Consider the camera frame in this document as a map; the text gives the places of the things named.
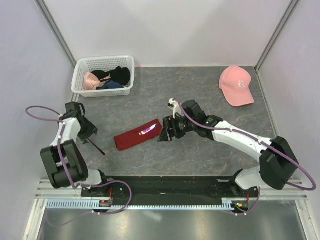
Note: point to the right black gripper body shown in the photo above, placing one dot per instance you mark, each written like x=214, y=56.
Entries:
x=180, y=125

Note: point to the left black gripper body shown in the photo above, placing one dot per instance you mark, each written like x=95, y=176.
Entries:
x=87, y=130

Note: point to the dark red cloth napkin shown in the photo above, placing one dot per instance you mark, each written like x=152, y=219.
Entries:
x=131, y=138

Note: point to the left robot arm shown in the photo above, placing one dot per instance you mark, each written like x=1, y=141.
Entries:
x=63, y=161

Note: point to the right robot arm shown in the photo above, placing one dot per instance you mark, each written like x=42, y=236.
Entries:
x=277, y=162

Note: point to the pink cloth in basket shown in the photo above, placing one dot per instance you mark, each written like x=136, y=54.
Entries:
x=91, y=82

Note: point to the blue cloth in basket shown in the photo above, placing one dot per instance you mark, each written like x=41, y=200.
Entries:
x=110, y=85

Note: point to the black cloth in basket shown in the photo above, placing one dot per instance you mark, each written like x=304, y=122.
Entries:
x=120, y=75

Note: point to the white plastic basket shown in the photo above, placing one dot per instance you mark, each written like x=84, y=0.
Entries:
x=103, y=63

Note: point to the pink baseball cap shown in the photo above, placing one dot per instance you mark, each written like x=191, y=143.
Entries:
x=234, y=83

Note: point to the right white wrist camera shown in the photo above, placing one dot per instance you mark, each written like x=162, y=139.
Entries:
x=189, y=107

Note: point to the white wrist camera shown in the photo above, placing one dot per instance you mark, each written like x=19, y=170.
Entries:
x=75, y=106
x=189, y=107

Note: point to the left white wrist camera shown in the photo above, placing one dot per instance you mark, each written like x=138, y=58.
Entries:
x=75, y=106

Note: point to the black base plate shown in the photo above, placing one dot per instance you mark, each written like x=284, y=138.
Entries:
x=169, y=189

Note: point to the light blue cable duct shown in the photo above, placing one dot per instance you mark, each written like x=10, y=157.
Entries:
x=87, y=204

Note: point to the left aluminium frame post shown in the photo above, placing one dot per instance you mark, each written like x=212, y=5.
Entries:
x=44, y=9

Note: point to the aluminium frame post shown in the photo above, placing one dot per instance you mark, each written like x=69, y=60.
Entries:
x=277, y=33
x=44, y=9

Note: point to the right aluminium frame post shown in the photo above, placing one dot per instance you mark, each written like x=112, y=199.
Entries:
x=277, y=33

